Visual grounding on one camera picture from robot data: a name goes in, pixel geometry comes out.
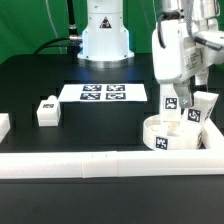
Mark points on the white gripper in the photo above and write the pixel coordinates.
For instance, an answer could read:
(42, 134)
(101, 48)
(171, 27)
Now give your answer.
(177, 57)

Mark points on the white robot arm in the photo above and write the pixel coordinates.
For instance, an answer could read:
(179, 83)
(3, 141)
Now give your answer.
(105, 40)

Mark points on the white marker sheet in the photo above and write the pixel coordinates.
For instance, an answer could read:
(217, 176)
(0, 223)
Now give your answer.
(103, 93)

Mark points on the white U-shaped fence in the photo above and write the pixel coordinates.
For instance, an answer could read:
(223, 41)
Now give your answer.
(207, 161)

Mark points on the white fence piece left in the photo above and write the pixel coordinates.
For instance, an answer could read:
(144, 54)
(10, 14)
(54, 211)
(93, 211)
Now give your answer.
(4, 125)

